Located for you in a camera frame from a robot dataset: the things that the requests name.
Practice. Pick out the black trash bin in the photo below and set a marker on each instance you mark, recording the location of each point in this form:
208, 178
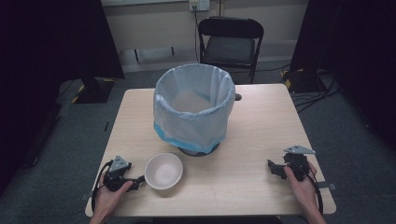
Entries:
186, 152

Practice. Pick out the white wall outlet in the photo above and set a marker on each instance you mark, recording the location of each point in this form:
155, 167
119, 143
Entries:
199, 4

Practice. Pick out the black stand base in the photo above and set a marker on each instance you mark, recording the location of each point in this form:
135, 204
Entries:
93, 91

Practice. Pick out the person's left hand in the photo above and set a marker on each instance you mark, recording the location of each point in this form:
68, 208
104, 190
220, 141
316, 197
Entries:
109, 199

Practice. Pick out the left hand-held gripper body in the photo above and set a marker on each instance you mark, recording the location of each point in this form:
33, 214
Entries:
115, 174

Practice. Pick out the white bowl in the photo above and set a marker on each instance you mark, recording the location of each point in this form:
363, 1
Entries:
163, 171

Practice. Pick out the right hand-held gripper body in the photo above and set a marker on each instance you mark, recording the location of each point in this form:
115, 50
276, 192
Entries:
297, 163

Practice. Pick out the black folding chair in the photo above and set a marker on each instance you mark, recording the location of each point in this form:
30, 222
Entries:
230, 46

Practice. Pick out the black and yellow floor box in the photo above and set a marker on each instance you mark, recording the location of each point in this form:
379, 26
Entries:
303, 81

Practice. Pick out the black curtain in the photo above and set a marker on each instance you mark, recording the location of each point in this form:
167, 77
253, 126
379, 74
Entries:
53, 40
355, 46

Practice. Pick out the bin with blue liner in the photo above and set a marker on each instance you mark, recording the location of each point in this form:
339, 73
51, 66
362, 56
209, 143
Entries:
193, 124

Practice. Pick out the grey table clamp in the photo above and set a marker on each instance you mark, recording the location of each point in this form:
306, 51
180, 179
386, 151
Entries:
327, 186
86, 196

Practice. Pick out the person's right hand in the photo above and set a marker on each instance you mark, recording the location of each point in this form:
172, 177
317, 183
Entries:
300, 189

